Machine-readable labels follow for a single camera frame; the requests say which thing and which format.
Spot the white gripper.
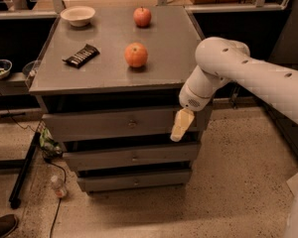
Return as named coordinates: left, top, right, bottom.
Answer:
left=170, top=83, right=211, bottom=142

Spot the grey drawer cabinet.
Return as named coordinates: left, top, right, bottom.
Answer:
left=25, top=5, right=224, bottom=194

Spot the clear plastic bottle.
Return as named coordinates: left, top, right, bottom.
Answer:
left=51, top=176, right=68, bottom=198

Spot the red apple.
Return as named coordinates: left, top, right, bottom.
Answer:
left=133, top=7, right=152, bottom=28

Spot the orange fruit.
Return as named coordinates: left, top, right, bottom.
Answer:
left=124, top=43, right=148, bottom=67

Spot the black stand leg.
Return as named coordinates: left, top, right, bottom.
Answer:
left=9, top=132, right=40, bottom=209

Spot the dark chocolate bar wrapper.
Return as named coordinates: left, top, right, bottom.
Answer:
left=65, top=44, right=99, bottom=68

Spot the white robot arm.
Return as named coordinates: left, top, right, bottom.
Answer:
left=170, top=37, right=298, bottom=150

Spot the grey middle drawer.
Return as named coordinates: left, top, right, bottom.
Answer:
left=64, top=142, right=201, bottom=172

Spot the black cable on floor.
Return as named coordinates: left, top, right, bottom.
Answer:
left=43, top=156, right=68, bottom=238

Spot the dark shoe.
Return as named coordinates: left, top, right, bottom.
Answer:
left=0, top=214, right=19, bottom=238

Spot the blue patterned bowl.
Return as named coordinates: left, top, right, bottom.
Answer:
left=0, top=59, right=12, bottom=79

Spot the grey bottom drawer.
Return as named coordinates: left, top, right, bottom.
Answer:
left=76, top=169, right=192, bottom=193

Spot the clear plastic cup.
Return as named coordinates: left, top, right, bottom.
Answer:
left=22, top=60, right=41, bottom=78

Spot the grey top drawer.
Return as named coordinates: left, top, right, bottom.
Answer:
left=42, top=104, right=214, bottom=143

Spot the green snack bag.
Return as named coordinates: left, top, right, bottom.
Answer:
left=39, top=128, right=63, bottom=159

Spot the white empty bowl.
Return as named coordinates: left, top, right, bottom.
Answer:
left=61, top=6, right=95, bottom=27

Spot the grey drawer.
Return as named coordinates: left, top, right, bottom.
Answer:
left=76, top=169, right=192, bottom=193
left=64, top=142, right=201, bottom=172
left=42, top=104, right=214, bottom=143

